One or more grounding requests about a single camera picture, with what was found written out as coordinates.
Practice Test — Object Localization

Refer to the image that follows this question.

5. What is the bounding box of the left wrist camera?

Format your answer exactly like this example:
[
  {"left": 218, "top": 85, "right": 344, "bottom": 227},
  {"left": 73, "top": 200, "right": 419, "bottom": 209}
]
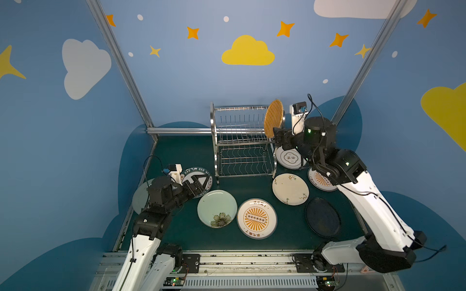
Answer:
[{"left": 163, "top": 164, "right": 183, "bottom": 184}]

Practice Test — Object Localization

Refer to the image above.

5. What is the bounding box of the controller board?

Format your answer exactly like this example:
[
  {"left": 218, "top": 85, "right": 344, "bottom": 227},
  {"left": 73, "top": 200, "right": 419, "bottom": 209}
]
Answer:
[
  {"left": 163, "top": 277, "right": 185, "bottom": 288},
  {"left": 316, "top": 276, "right": 339, "bottom": 291}
]

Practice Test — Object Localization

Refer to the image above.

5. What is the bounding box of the right aluminium frame post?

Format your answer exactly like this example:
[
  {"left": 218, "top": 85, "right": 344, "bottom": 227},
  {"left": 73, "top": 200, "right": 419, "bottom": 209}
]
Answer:
[{"left": 331, "top": 0, "right": 408, "bottom": 126}]

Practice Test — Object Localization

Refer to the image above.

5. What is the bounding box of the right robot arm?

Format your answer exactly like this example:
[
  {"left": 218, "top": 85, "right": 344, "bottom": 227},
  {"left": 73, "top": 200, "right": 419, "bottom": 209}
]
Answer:
[{"left": 265, "top": 116, "right": 427, "bottom": 274}]

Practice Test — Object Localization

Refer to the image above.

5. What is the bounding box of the left aluminium frame post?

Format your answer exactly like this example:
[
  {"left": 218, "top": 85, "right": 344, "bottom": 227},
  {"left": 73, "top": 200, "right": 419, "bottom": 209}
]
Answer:
[{"left": 86, "top": 0, "right": 158, "bottom": 143}]

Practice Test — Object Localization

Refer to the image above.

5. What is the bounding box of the white plate grey emblem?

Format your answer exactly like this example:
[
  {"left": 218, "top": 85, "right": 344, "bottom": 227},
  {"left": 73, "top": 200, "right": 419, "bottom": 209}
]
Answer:
[{"left": 275, "top": 146, "right": 307, "bottom": 170}]

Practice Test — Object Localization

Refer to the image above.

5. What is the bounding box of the light green flower plate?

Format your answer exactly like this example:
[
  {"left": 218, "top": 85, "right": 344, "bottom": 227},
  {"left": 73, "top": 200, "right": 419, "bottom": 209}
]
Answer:
[{"left": 197, "top": 190, "right": 238, "bottom": 229}]

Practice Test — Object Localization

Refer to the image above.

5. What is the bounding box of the left controller board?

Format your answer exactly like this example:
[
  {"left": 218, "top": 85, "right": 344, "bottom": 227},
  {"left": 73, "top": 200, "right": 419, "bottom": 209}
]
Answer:
[{"left": 163, "top": 277, "right": 185, "bottom": 288}]

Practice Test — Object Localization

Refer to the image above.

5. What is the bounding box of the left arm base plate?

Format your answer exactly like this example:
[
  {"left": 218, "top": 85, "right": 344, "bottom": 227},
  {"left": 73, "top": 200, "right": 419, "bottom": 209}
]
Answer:
[{"left": 174, "top": 253, "right": 200, "bottom": 274}]

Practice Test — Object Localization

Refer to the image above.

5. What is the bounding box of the aluminium frame post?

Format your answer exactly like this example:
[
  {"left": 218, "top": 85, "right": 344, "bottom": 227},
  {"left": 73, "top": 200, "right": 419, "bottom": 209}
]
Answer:
[
  {"left": 331, "top": 0, "right": 408, "bottom": 126},
  {"left": 86, "top": 0, "right": 158, "bottom": 143}
]

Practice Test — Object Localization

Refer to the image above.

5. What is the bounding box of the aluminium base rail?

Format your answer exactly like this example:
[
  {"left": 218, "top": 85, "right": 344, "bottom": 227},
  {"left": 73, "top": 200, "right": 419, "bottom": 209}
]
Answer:
[{"left": 89, "top": 249, "right": 405, "bottom": 291}]

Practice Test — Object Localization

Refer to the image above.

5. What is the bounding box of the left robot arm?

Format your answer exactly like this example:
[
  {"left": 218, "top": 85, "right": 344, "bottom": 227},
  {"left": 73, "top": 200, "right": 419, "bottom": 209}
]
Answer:
[{"left": 112, "top": 176, "right": 207, "bottom": 291}]

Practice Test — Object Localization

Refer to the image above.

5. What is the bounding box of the orange sunburst plate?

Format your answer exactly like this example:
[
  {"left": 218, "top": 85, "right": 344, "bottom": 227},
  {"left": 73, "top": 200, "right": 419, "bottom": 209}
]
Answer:
[
  {"left": 237, "top": 199, "right": 278, "bottom": 240},
  {"left": 308, "top": 169, "right": 337, "bottom": 192}
]

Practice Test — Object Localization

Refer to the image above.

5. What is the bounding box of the white plate dark lettered rim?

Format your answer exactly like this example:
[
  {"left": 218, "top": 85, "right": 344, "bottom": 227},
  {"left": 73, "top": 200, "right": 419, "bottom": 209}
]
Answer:
[{"left": 181, "top": 167, "right": 213, "bottom": 198}]

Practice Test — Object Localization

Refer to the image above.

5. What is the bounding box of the orange sunburst plate right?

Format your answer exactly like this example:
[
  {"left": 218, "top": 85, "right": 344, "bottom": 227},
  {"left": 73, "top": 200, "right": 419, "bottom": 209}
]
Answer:
[{"left": 308, "top": 169, "right": 337, "bottom": 192}]

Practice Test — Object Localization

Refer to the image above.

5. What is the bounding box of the rear aluminium frame bar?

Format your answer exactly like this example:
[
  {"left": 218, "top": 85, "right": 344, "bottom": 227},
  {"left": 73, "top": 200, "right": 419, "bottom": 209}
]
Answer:
[{"left": 146, "top": 127, "right": 265, "bottom": 135}]

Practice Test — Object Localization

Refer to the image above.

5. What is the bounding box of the right controller board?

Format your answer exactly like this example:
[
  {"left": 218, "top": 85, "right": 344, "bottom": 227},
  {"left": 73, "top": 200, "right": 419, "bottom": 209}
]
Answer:
[{"left": 316, "top": 276, "right": 339, "bottom": 291}]

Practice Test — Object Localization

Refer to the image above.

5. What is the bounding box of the stainless steel dish rack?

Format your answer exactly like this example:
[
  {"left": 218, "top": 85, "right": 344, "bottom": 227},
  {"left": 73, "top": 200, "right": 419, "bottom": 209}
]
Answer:
[{"left": 210, "top": 104, "right": 277, "bottom": 183}]

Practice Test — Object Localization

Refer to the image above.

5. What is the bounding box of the dark navy plate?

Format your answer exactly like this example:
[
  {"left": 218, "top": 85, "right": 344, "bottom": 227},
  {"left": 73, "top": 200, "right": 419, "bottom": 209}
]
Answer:
[{"left": 305, "top": 197, "right": 342, "bottom": 239}]

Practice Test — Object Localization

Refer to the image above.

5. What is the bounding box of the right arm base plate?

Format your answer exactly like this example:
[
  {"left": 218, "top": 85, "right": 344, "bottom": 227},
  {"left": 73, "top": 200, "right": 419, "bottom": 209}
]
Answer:
[{"left": 292, "top": 253, "right": 345, "bottom": 273}]

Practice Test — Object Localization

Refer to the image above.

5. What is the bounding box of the plain pale green plate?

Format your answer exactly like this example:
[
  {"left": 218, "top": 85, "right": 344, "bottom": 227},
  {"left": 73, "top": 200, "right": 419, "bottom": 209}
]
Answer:
[{"left": 132, "top": 179, "right": 153, "bottom": 214}]

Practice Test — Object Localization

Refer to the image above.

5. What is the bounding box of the cream floral plate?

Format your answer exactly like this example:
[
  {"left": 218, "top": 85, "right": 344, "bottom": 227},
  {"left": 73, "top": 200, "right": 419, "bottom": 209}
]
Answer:
[{"left": 272, "top": 173, "right": 309, "bottom": 206}]

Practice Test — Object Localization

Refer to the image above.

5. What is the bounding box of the orange sunburst plate front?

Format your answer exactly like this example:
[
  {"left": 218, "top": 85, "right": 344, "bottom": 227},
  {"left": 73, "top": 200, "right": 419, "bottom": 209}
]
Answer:
[{"left": 237, "top": 199, "right": 278, "bottom": 240}]

